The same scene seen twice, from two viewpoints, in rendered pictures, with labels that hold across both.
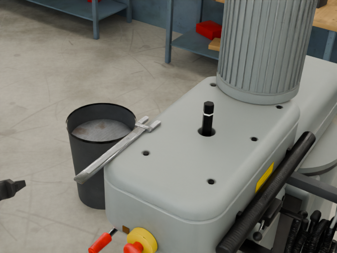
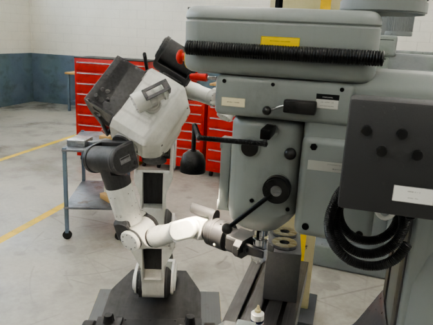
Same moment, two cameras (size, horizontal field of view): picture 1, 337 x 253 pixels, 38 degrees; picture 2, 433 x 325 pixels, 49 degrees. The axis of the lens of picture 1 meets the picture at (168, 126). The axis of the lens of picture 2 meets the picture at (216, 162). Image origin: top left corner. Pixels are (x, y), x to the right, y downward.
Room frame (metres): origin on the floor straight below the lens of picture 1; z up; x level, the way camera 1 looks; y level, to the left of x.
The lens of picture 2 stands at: (0.37, -1.25, 1.82)
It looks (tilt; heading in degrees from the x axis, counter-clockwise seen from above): 15 degrees down; 74
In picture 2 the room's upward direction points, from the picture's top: 3 degrees clockwise
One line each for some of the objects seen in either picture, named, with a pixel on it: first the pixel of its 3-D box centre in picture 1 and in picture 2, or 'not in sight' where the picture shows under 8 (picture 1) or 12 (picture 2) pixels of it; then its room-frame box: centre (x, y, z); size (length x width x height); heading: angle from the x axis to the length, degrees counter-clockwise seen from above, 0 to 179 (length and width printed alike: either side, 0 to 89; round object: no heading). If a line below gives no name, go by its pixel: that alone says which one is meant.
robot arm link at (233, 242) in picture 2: not in sight; (234, 239); (0.80, -0.01, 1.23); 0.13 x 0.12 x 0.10; 37
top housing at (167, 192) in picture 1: (207, 157); (281, 43); (0.86, -0.09, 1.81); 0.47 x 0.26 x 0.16; 149
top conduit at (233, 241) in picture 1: (271, 185); (279, 52); (0.80, -0.22, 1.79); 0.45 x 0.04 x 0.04; 149
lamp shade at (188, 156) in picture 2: not in sight; (192, 160); (0.66, 0.00, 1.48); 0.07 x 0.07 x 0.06
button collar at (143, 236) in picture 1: (142, 242); not in sight; (0.65, 0.04, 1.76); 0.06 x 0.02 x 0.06; 59
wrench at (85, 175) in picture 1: (118, 147); not in sight; (0.77, 0.09, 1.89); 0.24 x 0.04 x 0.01; 150
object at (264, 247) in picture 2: not in sight; (259, 249); (0.85, -0.08, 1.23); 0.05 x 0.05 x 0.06
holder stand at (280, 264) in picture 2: not in sight; (282, 261); (1.06, 0.21, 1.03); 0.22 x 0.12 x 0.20; 66
